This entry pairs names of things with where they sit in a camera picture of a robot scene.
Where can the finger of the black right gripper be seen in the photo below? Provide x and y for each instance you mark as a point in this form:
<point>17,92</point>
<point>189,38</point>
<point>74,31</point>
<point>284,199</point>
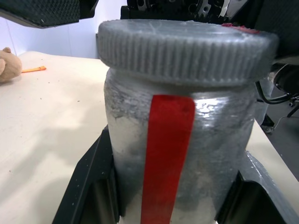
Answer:
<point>280,28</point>
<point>44,11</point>

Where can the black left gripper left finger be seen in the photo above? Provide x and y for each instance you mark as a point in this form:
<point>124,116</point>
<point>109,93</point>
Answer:
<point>88,186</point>

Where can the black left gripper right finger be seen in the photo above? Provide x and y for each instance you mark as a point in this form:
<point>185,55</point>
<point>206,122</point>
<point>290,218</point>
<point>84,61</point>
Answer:
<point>259,198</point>

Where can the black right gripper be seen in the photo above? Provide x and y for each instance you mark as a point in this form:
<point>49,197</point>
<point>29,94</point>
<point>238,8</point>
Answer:
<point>177,9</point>

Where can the grey ribbed jar lid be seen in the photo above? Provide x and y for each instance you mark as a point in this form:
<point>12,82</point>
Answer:
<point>187,51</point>

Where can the translucent plastic jar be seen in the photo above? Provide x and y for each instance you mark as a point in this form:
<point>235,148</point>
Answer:
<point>217,144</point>

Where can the orange plastic strip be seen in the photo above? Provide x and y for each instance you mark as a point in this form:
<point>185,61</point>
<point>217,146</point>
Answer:
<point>35,69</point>

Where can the tan plush teddy bear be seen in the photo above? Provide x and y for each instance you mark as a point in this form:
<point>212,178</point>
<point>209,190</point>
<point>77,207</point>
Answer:
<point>8,66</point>

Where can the black office chair base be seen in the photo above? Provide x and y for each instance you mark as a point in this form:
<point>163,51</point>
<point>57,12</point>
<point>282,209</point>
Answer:
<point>293,105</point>

